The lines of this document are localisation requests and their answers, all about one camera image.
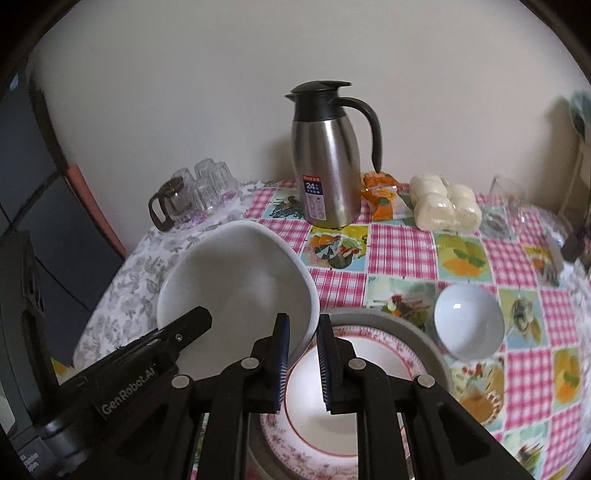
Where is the clear glass mug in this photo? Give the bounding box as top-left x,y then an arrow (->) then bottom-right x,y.
480,175 -> 525,240

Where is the grey metal basin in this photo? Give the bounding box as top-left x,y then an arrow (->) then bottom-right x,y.
247,308 -> 451,479

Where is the floral rimmed plate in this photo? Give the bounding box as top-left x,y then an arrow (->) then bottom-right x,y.
260,326 -> 426,479

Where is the glass teapot with dark handle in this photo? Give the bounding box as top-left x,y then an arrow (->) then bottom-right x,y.
147,178 -> 192,232

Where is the small white bowl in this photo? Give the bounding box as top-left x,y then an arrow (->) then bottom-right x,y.
433,284 -> 505,361

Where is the black power adapter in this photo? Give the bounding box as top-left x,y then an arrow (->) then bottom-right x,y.
561,229 -> 586,263

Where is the pack of white buns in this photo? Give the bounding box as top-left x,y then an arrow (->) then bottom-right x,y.
410,174 -> 482,234

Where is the clear drinking glass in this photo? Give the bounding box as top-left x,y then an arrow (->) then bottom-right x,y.
172,167 -> 219,216
194,158 -> 239,204

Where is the stainless steel thermos jug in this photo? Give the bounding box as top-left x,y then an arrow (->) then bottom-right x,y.
286,80 -> 383,229

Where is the large white squarish bowl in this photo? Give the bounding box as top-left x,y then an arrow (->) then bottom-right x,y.
156,220 -> 320,380

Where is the orange snack packet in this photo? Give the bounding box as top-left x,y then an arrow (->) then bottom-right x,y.
362,171 -> 399,222

